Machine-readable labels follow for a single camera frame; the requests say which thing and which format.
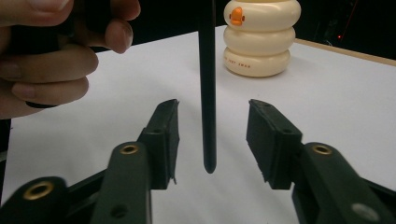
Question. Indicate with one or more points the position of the wooden table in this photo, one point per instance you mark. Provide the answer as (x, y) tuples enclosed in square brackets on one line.
[(348, 51)]

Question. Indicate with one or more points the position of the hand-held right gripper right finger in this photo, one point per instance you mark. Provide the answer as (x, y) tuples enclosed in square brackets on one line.
[(271, 143)]

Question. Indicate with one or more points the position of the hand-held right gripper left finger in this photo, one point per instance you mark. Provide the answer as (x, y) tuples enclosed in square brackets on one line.
[(165, 140)]

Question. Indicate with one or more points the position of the white table board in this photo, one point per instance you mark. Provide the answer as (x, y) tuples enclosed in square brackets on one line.
[(124, 93)]

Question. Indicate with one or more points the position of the black pen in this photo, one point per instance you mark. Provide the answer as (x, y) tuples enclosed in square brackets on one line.
[(207, 93)]

